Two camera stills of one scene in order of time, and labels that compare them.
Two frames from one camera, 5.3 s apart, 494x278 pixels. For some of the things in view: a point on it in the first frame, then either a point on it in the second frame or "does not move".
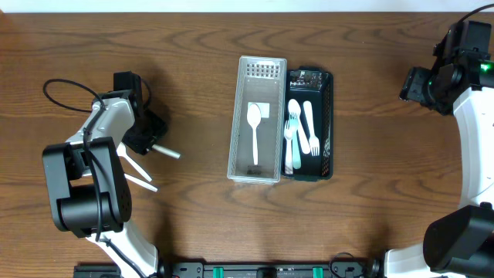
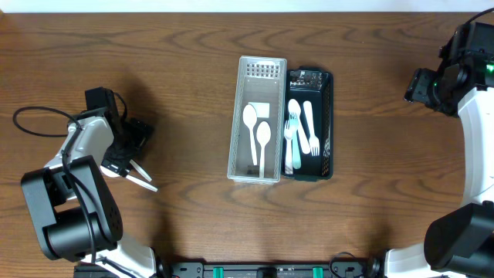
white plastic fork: (288, 134) does not move
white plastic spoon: (167, 151) → (263, 132)
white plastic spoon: (121, 150) does not move
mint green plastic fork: (294, 126) does not move
